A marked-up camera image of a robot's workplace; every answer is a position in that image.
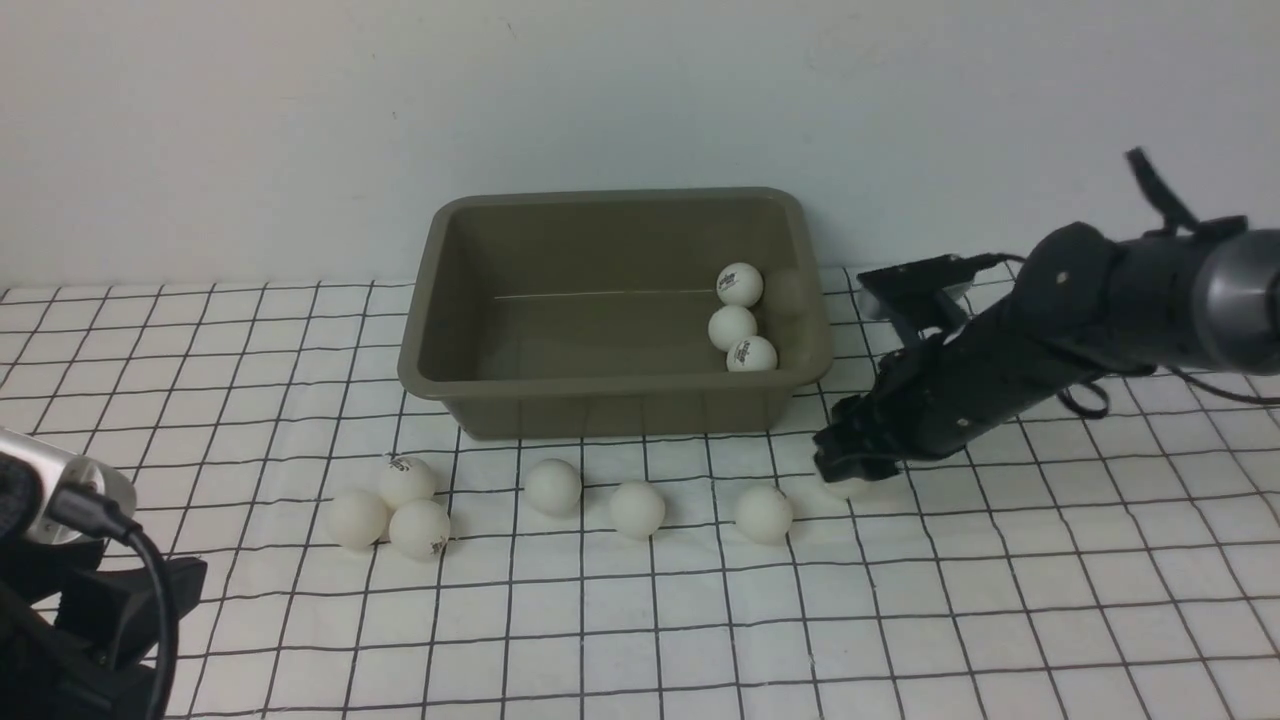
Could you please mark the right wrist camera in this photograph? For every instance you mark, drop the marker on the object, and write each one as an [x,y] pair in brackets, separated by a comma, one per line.
[921,298]

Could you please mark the white ping-pong ball with logo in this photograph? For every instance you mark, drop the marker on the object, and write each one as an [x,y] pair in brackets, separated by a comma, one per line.
[740,284]
[849,488]
[406,479]

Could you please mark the white grid tablecloth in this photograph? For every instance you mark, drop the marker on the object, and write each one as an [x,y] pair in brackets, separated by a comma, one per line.
[1123,568]

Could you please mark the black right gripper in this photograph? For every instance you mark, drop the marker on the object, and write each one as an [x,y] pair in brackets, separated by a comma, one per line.
[932,399]

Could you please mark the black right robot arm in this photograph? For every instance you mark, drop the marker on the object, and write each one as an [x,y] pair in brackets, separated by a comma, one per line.
[1082,307]

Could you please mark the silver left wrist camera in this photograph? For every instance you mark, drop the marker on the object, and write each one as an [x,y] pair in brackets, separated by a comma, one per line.
[51,496]

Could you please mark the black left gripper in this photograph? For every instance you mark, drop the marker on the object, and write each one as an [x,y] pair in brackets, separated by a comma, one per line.
[74,638]

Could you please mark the olive plastic bin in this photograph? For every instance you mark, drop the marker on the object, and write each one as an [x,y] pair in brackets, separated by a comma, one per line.
[585,313]

